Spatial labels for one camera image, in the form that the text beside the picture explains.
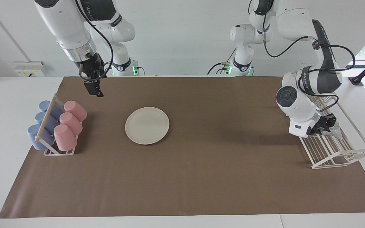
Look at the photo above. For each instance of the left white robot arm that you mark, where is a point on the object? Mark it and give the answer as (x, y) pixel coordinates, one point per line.
(296, 104)

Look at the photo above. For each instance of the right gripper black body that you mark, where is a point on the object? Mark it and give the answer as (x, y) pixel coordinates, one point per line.
(90, 68)

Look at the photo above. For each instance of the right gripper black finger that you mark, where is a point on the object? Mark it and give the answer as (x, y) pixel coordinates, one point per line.
(93, 88)

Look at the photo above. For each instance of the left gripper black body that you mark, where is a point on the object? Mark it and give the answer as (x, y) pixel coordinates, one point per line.
(319, 126)

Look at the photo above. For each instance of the white round plate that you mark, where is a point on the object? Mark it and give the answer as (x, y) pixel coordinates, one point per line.
(147, 126)

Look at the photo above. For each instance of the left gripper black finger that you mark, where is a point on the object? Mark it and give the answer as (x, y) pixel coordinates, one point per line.
(326, 129)
(330, 120)

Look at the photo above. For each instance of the brown paper table mat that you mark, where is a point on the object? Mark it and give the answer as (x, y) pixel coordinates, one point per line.
(201, 174)

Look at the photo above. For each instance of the white wall power socket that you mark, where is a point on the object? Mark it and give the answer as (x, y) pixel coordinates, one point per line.
(30, 69)

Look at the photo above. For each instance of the blue plastic cup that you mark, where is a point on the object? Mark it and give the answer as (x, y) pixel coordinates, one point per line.
(51, 122)
(36, 137)
(55, 110)

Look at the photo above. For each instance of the pink plastic cup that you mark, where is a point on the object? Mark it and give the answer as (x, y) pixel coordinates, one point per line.
(64, 137)
(75, 110)
(71, 123)

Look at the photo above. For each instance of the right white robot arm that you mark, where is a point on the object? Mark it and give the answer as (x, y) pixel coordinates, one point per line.
(68, 25)

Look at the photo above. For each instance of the wooden cup holder rack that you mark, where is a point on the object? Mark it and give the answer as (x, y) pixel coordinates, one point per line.
(45, 118)

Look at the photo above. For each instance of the silver mesh sponge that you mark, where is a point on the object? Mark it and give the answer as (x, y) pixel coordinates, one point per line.
(336, 133)

